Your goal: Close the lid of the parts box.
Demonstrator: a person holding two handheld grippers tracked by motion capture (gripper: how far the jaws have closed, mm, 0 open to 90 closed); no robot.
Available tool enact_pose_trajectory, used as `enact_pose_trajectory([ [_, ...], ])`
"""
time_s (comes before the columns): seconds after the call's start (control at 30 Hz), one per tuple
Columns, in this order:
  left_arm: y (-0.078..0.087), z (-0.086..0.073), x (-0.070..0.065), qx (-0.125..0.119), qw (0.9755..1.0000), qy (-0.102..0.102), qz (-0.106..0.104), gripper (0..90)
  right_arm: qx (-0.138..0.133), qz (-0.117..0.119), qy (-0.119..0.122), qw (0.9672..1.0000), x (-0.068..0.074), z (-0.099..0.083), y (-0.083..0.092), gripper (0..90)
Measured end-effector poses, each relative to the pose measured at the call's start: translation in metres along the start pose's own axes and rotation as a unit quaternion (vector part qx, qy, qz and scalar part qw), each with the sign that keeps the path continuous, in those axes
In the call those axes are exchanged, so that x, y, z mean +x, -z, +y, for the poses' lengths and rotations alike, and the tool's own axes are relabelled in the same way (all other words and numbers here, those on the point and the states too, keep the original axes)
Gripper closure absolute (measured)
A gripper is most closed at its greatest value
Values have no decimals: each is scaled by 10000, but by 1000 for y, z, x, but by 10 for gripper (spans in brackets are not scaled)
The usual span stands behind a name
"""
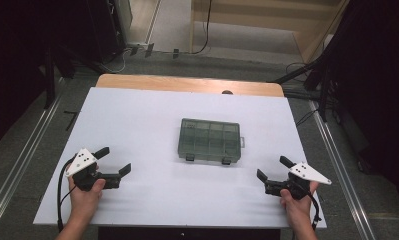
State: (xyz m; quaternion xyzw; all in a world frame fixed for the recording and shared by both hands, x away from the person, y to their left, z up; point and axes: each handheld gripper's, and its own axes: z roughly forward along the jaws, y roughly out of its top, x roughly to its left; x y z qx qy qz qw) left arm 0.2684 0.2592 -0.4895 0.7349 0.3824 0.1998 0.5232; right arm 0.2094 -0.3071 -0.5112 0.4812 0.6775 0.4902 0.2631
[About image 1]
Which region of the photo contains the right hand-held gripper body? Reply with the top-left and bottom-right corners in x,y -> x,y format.
264,161 -> 333,201

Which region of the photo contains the black metal stand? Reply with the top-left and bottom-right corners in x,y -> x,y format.
268,56 -> 341,123
42,39 -> 75,110

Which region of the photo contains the white floor cable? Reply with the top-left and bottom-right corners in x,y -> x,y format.
101,49 -> 129,74

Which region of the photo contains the light wooden platform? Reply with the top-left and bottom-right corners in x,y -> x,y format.
190,0 -> 351,65

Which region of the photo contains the left hand-held gripper cable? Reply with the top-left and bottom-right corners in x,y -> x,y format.
56,159 -> 76,233

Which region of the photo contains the black hanging cable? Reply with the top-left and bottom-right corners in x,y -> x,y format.
190,0 -> 213,55

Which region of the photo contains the white table cover board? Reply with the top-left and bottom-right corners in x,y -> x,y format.
33,87 -> 327,229

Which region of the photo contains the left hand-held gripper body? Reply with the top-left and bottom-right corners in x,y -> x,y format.
65,148 -> 121,192

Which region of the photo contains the black table front panel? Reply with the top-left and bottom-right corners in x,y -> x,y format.
97,226 -> 281,240

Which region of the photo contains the person's left hand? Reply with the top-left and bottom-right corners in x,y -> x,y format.
67,174 -> 106,221

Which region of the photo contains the thin black floor cable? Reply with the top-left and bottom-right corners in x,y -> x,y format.
295,109 -> 319,128

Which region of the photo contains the metal floor rail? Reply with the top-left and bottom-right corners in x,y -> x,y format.
0,96 -> 63,231
308,99 -> 376,240

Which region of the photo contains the grey transparent compartment box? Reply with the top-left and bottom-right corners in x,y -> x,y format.
177,117 -> 246,166

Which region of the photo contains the hand-held gripper cable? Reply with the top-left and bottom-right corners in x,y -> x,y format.
56,159 -> 76,233
306,191 -> 322,231

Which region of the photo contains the person's right hand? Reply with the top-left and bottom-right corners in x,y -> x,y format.
280,181 -> 320,224

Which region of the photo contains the black angled floor bracket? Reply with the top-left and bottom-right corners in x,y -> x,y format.
63,110 -> 80,132

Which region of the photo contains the right hand-held gripper cable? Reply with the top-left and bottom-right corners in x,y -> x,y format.
306,191 -> 322,231

